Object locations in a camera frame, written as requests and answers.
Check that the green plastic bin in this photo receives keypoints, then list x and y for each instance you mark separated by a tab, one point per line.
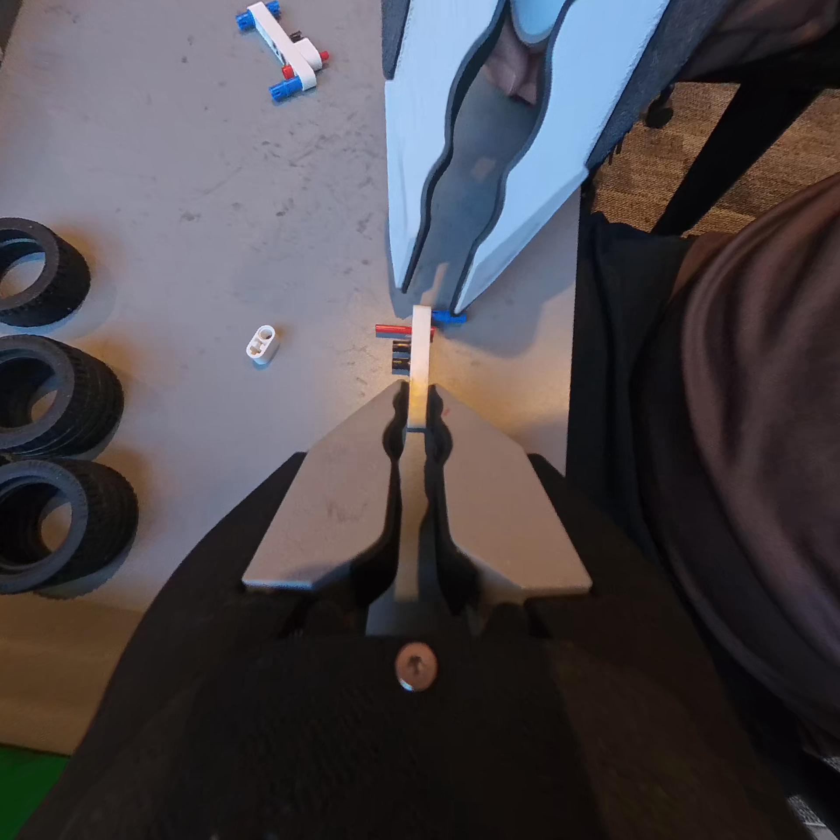
26	794

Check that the white holed brick beam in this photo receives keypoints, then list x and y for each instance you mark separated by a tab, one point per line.
420	367

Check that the grey desk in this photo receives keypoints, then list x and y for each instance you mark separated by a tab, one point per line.
197	197

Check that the white small connector piece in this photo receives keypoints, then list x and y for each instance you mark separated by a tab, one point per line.
262	343

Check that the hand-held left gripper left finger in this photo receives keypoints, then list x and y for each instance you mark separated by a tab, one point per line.
328	512

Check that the black chair base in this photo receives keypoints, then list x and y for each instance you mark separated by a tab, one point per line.
722	144

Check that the person's right hand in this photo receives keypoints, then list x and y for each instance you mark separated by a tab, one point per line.
518	65

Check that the black rubber toy tyre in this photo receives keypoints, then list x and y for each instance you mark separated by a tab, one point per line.
98	407
65	289
111	525

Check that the blue plastic connector pin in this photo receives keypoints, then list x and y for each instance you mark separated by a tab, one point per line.
449	317

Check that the person's torso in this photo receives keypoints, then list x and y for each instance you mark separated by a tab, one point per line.
722	426

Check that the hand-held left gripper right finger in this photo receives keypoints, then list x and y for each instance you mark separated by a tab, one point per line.
505	518

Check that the red plastic axle pin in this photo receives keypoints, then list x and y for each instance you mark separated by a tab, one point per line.
392	329

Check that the white beam assembly with pins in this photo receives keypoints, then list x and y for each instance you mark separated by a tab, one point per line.
282	46

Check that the person's right forearm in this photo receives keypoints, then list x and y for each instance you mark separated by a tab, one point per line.
754	33

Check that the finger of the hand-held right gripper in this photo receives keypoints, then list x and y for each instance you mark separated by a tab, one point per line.
420	98
590	85

